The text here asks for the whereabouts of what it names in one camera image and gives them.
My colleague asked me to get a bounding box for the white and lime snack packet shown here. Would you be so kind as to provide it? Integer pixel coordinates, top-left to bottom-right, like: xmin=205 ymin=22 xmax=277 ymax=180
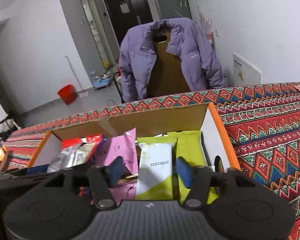
xmin=135 ymin=141 xmax=176 ymax=200

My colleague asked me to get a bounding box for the red snack packet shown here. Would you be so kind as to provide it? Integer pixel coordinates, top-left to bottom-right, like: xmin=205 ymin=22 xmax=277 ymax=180
xmin=47 ymin=134 xmax=106 ymax=173

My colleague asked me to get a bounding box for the pink snack packet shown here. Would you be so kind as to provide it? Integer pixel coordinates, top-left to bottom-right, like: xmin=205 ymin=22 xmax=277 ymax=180
xmin=95 ymin=128 xmax=138 ymax=175

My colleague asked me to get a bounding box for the cardboard box with orange rim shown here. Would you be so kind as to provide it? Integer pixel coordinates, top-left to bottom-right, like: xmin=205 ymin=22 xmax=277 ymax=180
xmin=27 ymin=101 xmax=242 ymax=176

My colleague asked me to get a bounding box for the black folding chair with items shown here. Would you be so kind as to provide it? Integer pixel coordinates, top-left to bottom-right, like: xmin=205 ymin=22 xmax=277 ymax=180
xmin=0 ymin=109 xmax=24 ymax=141

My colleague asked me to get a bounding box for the colourful patterned tablecloth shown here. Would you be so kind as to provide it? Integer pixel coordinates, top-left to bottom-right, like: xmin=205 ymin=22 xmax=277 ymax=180
xmin=5 ymin=83 xmax=300 ymax=239

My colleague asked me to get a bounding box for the white mop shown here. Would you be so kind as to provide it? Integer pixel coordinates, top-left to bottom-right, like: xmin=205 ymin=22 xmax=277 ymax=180
xmin=65 ymin=55 xmax=88 ymax=98

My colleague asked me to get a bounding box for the red plastic bucket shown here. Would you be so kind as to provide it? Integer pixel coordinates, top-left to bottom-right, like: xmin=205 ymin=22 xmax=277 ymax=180
xmin=57 ymin=85 xmax=77 ymax=105

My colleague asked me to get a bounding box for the blue low cart with items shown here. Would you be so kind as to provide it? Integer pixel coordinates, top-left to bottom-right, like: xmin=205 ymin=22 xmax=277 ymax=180
xmin=90 ymin=70 xmax=113 ymax=90

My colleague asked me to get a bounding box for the brown wooden chair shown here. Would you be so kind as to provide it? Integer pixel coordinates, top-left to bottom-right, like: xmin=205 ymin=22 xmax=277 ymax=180
xmin=147 ymin=27 xmax=191 ymax=98

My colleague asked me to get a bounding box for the purple puffer jacket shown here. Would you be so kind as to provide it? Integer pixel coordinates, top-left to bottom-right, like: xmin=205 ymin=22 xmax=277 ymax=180
xmin=119 ymin=17 xmax=225 ymax=102

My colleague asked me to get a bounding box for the dark entrance door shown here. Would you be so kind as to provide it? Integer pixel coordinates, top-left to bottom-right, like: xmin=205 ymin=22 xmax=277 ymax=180
xmin=104 ymin=0 xmax=153 ymax=44

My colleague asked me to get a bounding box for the white wall panel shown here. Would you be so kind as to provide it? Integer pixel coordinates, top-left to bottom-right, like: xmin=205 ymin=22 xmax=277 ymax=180
xmin=232 ymin=53 xmax=262 ymax=86

